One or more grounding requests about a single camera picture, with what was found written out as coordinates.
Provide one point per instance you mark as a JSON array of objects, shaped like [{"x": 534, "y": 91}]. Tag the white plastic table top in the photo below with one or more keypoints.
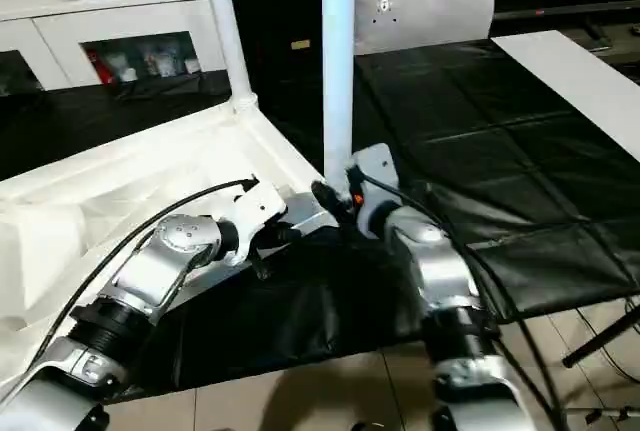
[{"x": 80, "y": 211}]

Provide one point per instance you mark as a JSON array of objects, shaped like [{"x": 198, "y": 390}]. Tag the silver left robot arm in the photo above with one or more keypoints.
[{"x": 140, "y": 291}]

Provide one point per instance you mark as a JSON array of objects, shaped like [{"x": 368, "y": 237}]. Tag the black work mat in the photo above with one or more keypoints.
[{"x": 500, "y": 151}]

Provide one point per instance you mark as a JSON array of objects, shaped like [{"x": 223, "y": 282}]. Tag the black furniture with yellow label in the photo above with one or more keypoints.
[{"x": 290, "y": 1}]

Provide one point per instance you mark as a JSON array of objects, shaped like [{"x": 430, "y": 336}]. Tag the grey cushion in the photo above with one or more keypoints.
[{"x": 430, "y": 6}]

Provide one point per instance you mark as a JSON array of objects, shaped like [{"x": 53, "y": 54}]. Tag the white flat panel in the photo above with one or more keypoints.
[{"x": 585, "y": 76}]

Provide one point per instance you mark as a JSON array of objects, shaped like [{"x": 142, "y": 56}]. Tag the black stand leg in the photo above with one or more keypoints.
[{"x": 600, "y": 339}]

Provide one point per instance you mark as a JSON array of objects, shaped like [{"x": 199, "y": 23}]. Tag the white glass-door cabinet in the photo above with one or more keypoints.
[{"x": 80, "y": 21}]

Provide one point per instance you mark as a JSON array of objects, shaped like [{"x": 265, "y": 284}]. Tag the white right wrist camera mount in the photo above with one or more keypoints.
[{"x": 372, "y": 173}]

